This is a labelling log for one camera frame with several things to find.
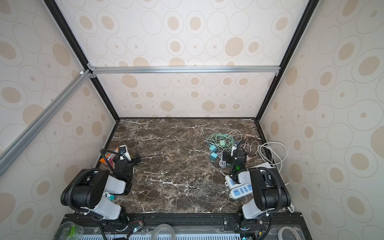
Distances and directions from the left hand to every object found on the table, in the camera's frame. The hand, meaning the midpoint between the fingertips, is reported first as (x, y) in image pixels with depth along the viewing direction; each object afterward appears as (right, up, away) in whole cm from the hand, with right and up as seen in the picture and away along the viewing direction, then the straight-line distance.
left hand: (132, 147), depth 89 cm
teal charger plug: (+50, -2, +11) cm, 51 cm away
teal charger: (+49, -7, +8) cm, 50 cm away
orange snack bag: (-17, -7, +6) cm, 19 cm away
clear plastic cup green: (-19, -35, -22) cm, 46 cm away
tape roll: (+78, -37, -19) cm, 89 cm away
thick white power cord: (+92, -1, +1) cm, 92 cm away
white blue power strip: (+63, -24, -7) cm, 68 cm away
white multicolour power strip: (+58, -20, -4) cm, 61 cm away
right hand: (+63, -2, +6) cm, 63 cm away
